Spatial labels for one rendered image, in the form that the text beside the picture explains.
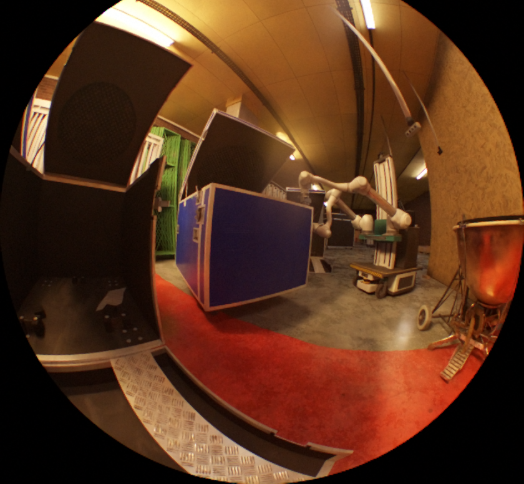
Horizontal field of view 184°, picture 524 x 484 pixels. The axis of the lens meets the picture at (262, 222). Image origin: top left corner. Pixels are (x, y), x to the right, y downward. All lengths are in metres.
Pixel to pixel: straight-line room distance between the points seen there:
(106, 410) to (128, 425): 0.11
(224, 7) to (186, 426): 3.18
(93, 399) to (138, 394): 0.26
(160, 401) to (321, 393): 0.63
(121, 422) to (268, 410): 0.55
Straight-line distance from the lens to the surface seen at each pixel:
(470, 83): 2.74
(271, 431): 0.60
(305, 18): 2.64
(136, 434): 0.76
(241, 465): 0.65
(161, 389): 0.70
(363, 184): 1.60
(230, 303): 1.15
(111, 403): 0.84
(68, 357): 0.85
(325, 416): 0.82
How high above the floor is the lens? 0.71
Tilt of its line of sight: 3 degrees up
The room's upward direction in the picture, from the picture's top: 4 degrees clockwise
